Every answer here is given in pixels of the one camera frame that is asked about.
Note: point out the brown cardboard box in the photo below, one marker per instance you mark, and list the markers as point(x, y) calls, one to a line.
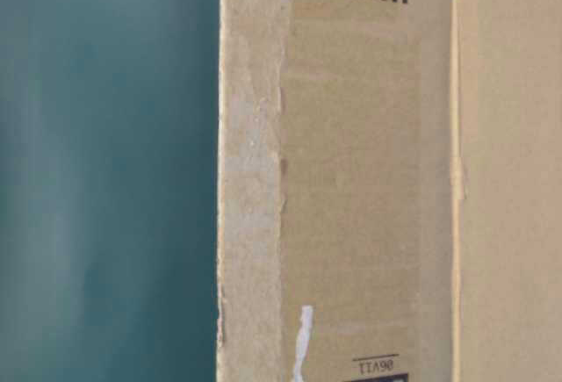
point(389, 190)

